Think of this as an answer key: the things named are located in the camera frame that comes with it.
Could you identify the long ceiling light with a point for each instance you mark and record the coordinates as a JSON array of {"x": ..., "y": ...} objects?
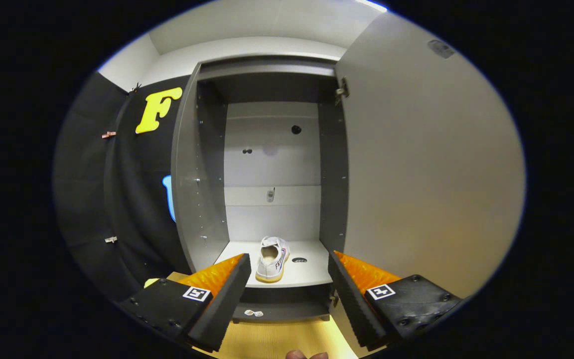
[{"x": 374, "y": 5}]

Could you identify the black backdrop cloth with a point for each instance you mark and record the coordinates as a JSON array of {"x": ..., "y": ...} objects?
[{"x": 127, "y": 199}]

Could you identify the red clip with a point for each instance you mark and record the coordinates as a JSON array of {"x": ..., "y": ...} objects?
[{"x": 108, "y": 134}]

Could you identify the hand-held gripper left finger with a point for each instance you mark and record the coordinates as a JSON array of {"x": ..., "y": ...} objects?
[{"x": 224, "y": 304}]

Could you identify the white canvas shoe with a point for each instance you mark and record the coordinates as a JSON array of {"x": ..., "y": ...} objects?
[{"x": 271, "y": 262}]

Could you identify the grey shoe cabinet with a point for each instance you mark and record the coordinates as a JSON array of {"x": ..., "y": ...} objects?
[{"x": 272, "y": 164}]

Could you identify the beige shoe cabinet door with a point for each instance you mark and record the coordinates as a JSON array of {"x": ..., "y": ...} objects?
[{"x": 426, "y": 164}]

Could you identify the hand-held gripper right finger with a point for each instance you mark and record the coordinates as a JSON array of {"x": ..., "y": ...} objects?
[{"x": 354, "y": 304}]

